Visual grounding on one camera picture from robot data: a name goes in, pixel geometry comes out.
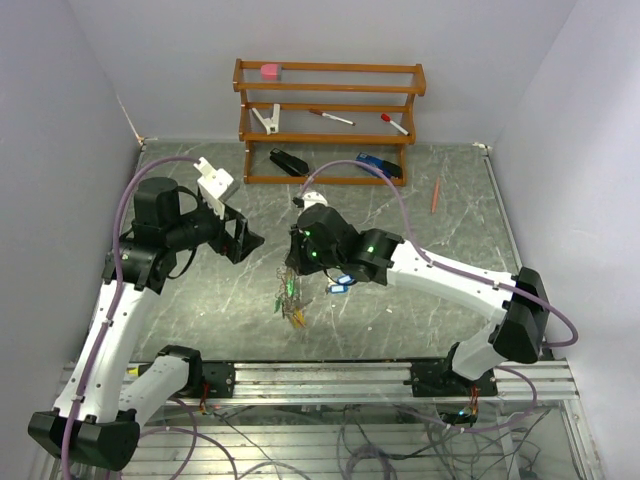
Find wooden three-tier rack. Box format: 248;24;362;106
232;59;427;186

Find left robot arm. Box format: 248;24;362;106
28;177;264;471

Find blue tag key lower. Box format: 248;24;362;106
326;283;348;295

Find blue tag key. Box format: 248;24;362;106
336;274;356;286
326;283;348;295

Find black stapler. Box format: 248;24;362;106
269;148;310;177

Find purple cable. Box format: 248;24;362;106
58;155;201;480
298;159;579;435

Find pink eraser block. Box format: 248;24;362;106
260;63;282;82

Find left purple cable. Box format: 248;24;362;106
58;155;201;480

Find aluminium frame rail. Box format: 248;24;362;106
54;357;580;405

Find orange pencil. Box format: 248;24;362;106
430;176;441;214

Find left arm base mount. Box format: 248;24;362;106
190;361;236;399

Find metal disc keyring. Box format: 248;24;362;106
274;266;307;329

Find blue stapler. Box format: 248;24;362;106
355;152;403;179

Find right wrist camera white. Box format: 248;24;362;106
292;190;328;211

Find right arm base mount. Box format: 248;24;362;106
403;358;498;398

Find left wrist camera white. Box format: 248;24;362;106
194;157;239;220

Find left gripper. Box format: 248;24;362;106
165;195;264;263

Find red-capped white marker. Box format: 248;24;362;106
380;113;410;136

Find blue tag key upper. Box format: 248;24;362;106
336;274;356;286

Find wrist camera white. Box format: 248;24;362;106
292;190;328;211
194;157;239;220

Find white plastic clamp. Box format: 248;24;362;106
251;103;281;135

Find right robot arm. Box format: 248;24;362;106
285;204;549;396

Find red-capped marker pen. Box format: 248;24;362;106
308;109;356;126

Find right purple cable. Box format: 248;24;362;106
298;159;579;435

